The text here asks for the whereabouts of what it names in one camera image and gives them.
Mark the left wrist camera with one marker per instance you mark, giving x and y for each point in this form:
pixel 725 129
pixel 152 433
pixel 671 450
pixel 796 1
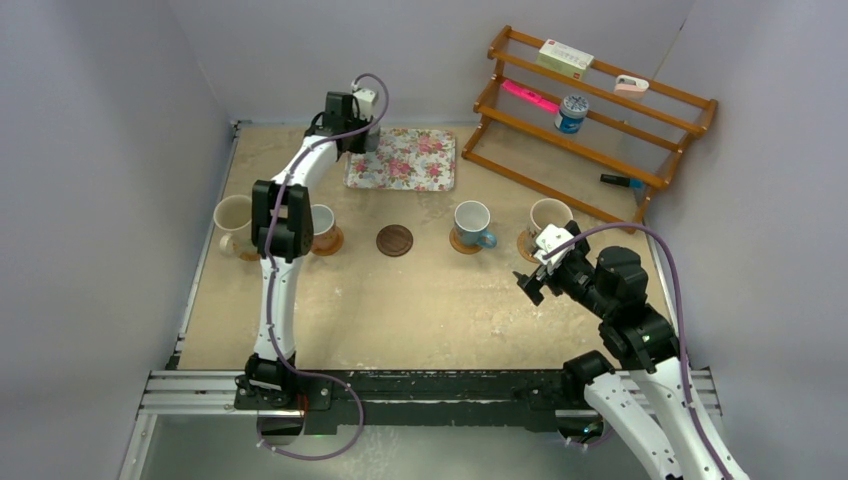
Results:
pixel 364 103

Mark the dark wooden coaster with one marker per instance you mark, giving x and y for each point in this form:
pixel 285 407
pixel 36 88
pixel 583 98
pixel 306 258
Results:
pixel 394 240

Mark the blue white jar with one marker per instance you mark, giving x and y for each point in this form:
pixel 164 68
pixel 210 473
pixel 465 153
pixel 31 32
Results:
pixel 571 114

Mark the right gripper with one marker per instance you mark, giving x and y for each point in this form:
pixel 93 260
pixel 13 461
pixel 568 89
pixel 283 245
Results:
pixel 550 278

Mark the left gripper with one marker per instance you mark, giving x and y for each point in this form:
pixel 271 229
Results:
pixel 360 147

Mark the pink white tape dispenser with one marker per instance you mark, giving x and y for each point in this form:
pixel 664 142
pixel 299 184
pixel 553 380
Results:
pixel 630 87

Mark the tall beige mug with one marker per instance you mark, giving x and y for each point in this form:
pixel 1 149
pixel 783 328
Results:
pixel 548 211

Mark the pink highlighter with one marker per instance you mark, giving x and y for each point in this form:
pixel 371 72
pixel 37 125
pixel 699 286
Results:
pixel 529 96

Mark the beige mug with pattern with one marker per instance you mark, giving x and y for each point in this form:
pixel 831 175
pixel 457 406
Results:
pixel 233 215

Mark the orange coaster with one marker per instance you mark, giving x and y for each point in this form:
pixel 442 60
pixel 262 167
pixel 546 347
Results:
pixel 458 246

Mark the light wooden coaster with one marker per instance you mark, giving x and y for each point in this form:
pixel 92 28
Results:
pixel 331 250

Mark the white green box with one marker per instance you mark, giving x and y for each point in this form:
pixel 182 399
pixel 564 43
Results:
pixel 563 59

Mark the wooden rack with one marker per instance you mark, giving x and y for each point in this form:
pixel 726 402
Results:
pixel 645 139

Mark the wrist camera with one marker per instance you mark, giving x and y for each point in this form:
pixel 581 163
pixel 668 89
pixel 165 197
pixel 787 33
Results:
pixel 547 241
pixel 364 103

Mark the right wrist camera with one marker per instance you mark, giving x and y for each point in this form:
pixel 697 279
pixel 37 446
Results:
pixel 547 241

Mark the black aluminium base frame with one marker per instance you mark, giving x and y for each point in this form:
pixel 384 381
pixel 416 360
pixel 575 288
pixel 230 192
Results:
pixel 393 424

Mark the floral tray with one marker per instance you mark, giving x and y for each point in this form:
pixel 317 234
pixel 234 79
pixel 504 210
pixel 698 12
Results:
pixel 406 159

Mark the small grey mug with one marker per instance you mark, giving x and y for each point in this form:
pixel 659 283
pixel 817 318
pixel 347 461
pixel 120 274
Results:
pixel 372 140

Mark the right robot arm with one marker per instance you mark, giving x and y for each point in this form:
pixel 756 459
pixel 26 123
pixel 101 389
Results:
pixel 649 364

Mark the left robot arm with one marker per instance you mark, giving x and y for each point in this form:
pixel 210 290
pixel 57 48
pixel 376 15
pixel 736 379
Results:
pixel 282 231

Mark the black blue marker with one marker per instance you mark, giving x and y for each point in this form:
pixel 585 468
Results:
pixel 621 181

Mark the blue mug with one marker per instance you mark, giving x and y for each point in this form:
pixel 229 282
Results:
pixel 472 220

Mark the pink mug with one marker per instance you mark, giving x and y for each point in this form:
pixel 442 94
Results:
pixel 323 218

